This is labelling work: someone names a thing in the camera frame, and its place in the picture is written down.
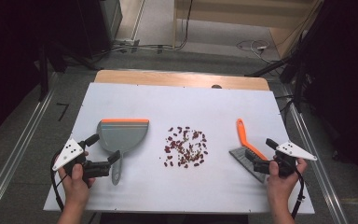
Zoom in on aluminium floor rail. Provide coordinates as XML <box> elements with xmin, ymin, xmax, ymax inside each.
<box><xmin>0</xmin><ymin>73</ymin><xmax>59</xmax><ymax>224</ymax></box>
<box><xmin>281</xmin><ymin>83</ymin><xmax>351</xmax><ymax>224</ymax></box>

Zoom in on grey dustpan with orange edge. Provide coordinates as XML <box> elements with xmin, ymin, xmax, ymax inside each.
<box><xmin>96</xmin><ymin>118</ymin><xmax>150</xmax><ymax>186</ymax></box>

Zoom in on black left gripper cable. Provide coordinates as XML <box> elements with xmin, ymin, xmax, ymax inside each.
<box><xmin>49</xmin><ymin>150</ymin><xmax>76</xmax><ymax>213</ymax></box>

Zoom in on wooden table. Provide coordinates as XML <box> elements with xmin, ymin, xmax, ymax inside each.
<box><xmin>93</xmin><ymin>69</ymin><xmax>270</xmax><ymax>91</ymax></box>

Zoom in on pile of red beans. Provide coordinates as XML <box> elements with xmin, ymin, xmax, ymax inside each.
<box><xmin>159</xmin><ymin>125</ymin><xmax>209</xmax><ymax>169</ymax></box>

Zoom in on person's right hand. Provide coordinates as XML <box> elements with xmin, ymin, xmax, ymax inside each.
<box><xmin>266</xmin><ymin>157</ymin><xmax>309</xmax><ymax>204</ymax></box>

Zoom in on grey cabinet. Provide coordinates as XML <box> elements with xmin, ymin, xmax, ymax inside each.
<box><xmin>99</xmin><ymin>0</ymin><xmax>124</xmax><ymax>41</ymax></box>

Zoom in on black hanging cable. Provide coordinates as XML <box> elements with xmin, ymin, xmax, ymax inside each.
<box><xmin>179</xmin><ymin>0</ymin><xmax>194</xmax><ymax>50</ymax></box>

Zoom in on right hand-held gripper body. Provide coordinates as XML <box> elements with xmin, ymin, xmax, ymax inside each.
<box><xmin>269</xmin><ymin>141</ymin><xmax>318</xmax><ymax>178</ymax></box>

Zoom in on white floor cable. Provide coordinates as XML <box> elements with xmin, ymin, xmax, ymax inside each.
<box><xmin>236</xmin><ymin>38</ymin><xmax>270</xmax><ymax>62</ymax></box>

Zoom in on grey floor cables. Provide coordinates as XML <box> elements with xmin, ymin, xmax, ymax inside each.
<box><xmin>92</xmin><ymin>42</ymin><xmax>176</xmax><ymax>60</ymax></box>

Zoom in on black curtain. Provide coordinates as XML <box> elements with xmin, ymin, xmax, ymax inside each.
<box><xmin>0</xmin><ymin>0</ymin><xmax>111</xmax><ymax>147</ymax></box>
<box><xmin>292</xmin><ymin>0</ymin><xmax>358</xmax><ymax>188</ymax></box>

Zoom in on white table cover board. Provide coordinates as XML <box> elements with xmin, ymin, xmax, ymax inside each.
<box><xmin>43</xmin><ymin>82</ymin><xmax>315</xmax><ymax>215</ymax></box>

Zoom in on orange brush with grey bristles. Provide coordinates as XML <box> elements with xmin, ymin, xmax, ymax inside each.
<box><xmin>228</xmin><ymin>118</ymin><xmax>269</xmax><ymax>184</ymax></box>

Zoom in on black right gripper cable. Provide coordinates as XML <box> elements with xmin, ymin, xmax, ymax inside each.
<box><xmin>290</xmin><ymin>164</ymin><xmax>307</xmax><ymax>220</ymax></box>

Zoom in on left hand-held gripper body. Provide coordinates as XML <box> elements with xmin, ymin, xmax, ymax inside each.
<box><xmin>51</xmin><ymin>138</ymin><xmax>111</xmax><ymax>180</ymax></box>

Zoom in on person's left hand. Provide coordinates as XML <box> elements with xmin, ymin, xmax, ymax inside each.
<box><xmin>58</xmin><ymin>162</ymin><xmax>96</xmax><ymax>204</ymax></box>

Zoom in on black metal stand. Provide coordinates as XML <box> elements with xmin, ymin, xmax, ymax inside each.
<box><xmin>36</xmin><ymin>40</ymin><xmax>102</xmax><ymax>102</ymax></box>
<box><xmin>244</xmin><ymin>31</ymin><xmax>313</xmax><ymax>114</ymax></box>

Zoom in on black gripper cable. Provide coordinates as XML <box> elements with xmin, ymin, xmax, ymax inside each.
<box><xmin>290</xmin><ymin>164</ymin><xmax>307</xmax><ymax>220</ymax></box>
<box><xmin>49</xmin><ymin>150</ymin><xmax>76</xmax><ymax>213</ymax></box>

